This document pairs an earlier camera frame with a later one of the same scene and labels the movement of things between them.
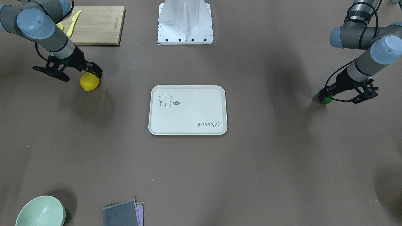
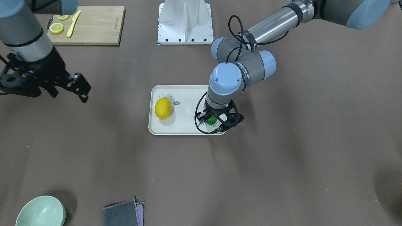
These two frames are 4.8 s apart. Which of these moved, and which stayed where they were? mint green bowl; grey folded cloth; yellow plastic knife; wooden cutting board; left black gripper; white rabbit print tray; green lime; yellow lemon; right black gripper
Moved: left black gripper; right black gripper; yellow lemon; green lime
Stayed: mint green bowl; white rabbit print tray; yellow plastic knife; grey folded cloth; wooden cutting board
